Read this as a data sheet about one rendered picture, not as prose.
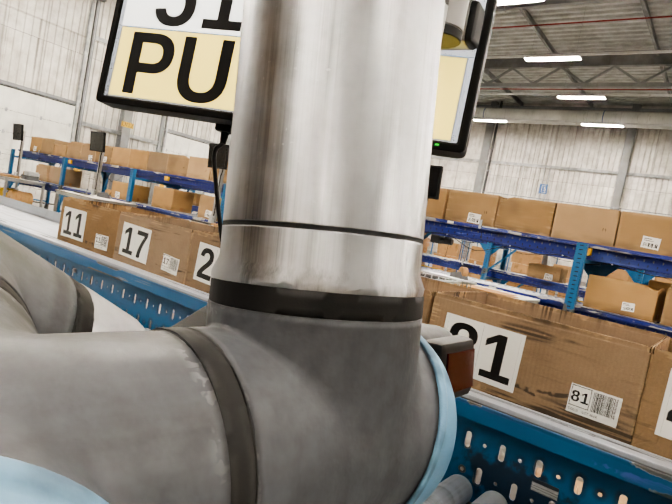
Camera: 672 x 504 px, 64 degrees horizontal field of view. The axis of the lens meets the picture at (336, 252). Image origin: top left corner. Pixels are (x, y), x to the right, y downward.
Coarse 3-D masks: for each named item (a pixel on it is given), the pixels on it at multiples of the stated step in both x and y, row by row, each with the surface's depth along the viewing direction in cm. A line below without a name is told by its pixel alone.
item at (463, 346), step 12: (432, 336) 38; (444, 336) 40; (456, 336) 40; (444, 348) 36; (456, 348) 38; (468, 348) 39; (444, 360) 36; (456, 360) 37; (468, 360) 39; (456, 372) 37; (468, 372) 39; (456, 384) 38; (468, 384) 39; (456, 396) 38
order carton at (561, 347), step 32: (480, 320) 102; (512, 320) 99; (544, 320) 95; (576, 320) 119; (544, 352) 95; (576, 352) 92; (608, 352) 89; (640, 352) 86; (480, 384) 102; (544, 384) 95; (608, 384) 89; (640, 384) 86; (576, 416) 91
